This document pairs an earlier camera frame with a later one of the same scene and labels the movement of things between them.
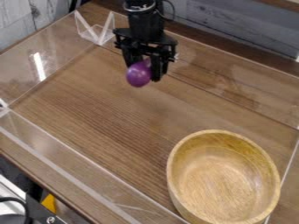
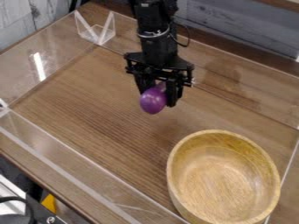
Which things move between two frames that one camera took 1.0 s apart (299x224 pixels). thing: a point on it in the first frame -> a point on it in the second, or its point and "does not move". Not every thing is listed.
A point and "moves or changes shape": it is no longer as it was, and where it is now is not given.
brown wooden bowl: [223, 178] does not move
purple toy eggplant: [138, 73] moves or changes shape
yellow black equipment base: [46, 207] does not move
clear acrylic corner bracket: [96, 32] does not move
